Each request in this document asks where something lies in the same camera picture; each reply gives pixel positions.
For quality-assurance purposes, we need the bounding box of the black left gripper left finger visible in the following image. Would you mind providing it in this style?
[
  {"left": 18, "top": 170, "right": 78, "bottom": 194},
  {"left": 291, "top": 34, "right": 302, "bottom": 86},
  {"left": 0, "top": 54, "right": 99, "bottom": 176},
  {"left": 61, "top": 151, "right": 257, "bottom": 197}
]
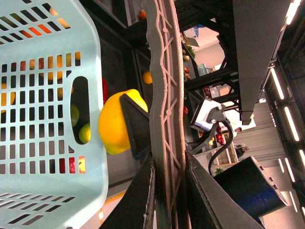
[{"left": 100, "top": 153, "right": 156, "bottom": 229}]

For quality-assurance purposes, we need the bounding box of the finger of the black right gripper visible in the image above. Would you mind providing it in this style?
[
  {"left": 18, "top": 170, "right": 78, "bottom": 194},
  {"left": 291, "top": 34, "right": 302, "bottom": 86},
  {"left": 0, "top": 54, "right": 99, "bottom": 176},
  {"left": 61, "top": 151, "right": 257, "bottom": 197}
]
[
  {"left": 186, "top": 132, "right": 214, "bottom": 155},
  {"left": 119, "top": 93, "right": 151, "bottom": 160}
]

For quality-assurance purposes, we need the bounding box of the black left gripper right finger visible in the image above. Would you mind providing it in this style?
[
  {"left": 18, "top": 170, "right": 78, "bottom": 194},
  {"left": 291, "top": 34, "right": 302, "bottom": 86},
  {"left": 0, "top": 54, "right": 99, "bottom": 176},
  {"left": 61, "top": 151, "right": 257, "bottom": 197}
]
[{"left": 185, "top": 152, "right": 262, "bottom": 229}]

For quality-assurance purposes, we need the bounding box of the yellow lemon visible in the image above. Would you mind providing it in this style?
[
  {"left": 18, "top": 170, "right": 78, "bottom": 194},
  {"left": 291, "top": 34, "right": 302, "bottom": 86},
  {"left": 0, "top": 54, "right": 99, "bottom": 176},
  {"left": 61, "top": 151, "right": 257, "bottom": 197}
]
[{"left": 98, "top": 89, "right": 148, "bottom": 155}]

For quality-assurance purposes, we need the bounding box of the light blue plastic shopping basket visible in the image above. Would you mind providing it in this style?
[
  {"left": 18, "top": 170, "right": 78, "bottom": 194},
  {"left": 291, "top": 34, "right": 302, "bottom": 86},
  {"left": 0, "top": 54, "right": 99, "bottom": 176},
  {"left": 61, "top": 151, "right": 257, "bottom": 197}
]
[{"left": 0, "top": 0, "right": 187, "bottom": 229}]

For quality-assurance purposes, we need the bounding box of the yellow round pear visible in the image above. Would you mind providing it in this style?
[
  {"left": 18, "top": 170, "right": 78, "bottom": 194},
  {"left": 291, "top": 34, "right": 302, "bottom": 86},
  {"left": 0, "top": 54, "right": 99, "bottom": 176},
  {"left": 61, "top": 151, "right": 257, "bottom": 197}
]
[{"left": 142, "top": 72, "right": 153, "bottom": 84}]

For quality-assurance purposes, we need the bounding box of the red chili pepper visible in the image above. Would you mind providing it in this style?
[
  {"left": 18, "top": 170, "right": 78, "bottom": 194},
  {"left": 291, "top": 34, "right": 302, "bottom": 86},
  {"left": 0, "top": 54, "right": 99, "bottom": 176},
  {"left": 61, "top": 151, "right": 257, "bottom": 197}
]
[{"left": 102, "top": 77, "right": 108, "bottom": 103}]

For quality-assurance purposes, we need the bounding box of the green apple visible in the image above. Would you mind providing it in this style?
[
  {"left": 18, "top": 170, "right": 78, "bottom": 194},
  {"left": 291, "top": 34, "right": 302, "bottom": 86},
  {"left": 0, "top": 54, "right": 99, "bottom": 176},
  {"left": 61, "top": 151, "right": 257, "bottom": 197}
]
[{"left": 70, "top": 104, "right": 80, "bottom": 127}]

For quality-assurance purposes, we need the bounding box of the black camera cable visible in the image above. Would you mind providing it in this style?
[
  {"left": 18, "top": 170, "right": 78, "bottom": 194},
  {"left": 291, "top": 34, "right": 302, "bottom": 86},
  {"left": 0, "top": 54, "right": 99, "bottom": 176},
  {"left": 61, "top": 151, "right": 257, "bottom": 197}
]
[{"left": 208, "top": 119, "right": 234, "bottom": 177}]

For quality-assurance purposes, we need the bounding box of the grey camera on gripper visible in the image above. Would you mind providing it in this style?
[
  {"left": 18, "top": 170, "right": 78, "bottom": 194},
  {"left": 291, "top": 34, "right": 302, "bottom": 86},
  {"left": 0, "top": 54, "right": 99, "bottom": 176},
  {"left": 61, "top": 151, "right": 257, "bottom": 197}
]
[{"left": 190, "top": 98, "right": 225, "bottom": 132}]

